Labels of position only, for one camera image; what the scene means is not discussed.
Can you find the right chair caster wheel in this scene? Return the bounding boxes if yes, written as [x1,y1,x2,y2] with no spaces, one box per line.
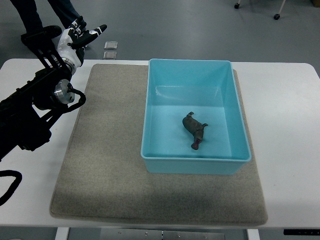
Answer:
[273,0,286,21]

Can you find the brown toy hippo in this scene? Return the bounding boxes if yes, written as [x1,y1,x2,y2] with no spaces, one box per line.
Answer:
[182,111,208,150]

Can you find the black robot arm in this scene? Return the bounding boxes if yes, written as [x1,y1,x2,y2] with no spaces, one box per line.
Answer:
[0,25,86,158]

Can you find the upper floor outlet plate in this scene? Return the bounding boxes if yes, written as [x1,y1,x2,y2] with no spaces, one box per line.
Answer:
[104,41,118,50]

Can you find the black table control panel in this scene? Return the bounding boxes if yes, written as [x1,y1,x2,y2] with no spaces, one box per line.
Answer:
[283,229,320,236]

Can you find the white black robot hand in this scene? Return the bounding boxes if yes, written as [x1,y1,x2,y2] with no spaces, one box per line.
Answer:
[57,16,107,72]

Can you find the lower floor outlet plate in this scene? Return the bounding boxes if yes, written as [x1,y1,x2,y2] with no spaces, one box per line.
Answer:
[103,51,117,60]

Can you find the grey felt mat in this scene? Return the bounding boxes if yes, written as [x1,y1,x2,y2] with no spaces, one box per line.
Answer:
[49,64,268,226]

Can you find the floor outlet plate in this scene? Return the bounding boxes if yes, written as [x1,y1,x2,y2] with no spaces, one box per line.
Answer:
[103,51,117,60]
[104,41,118,50]

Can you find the blue plastic box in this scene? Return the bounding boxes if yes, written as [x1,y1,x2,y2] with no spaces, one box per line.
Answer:
[140,59,252,175]

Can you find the person in dark clothes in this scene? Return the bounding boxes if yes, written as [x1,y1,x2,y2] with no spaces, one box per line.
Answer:
[10,0,87,38]

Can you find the metal table frame bar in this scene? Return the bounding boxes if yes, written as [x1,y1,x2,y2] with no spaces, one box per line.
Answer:
[99,228,226,240]

